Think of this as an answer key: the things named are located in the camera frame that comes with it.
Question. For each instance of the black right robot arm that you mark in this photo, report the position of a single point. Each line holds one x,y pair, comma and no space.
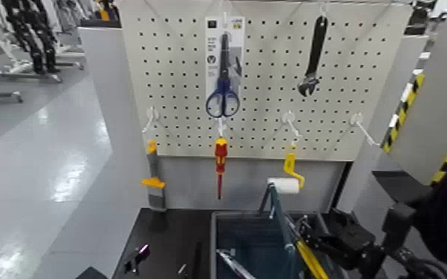
442,218

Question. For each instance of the red yellow screwdriver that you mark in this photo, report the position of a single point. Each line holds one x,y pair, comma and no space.
220,156

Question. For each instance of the blue scissors on package card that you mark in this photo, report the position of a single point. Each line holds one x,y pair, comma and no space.
223,81

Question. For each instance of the grey post with hazard tape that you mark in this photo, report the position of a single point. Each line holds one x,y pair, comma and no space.
438,97

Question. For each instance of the dark background equipment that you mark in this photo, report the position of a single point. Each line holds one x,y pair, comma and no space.
416,17

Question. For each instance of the black background robot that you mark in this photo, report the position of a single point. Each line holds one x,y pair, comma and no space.
32,35

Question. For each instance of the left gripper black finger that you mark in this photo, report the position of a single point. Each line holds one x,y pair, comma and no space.
137,259
197,261

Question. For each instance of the white pegboard hook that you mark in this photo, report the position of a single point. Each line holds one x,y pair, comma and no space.
357,119
322,8
220,126
289,117
150,115

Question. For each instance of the teal plastic shopping basket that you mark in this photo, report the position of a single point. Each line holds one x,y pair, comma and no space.
254,241

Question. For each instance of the yellow pliers with package card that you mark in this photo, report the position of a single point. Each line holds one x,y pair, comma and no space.
309,259

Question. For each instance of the grey plastic crate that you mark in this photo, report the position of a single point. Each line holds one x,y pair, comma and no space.
212,249

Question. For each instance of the yellow background object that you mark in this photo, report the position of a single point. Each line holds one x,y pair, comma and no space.
104,14

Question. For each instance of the white pegboard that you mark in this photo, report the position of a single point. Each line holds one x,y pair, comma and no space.
270,117

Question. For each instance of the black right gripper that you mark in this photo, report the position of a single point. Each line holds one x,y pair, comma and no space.
348,241

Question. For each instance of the grey display stand frame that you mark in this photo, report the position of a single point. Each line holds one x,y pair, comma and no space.
106,136

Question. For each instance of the grey wheeled base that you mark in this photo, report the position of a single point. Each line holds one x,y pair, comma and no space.
24,75

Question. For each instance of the silver metal tool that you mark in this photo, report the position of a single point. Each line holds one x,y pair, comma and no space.
231,263

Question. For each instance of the grey yellow hand tool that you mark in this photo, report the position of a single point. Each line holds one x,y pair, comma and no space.
154,183

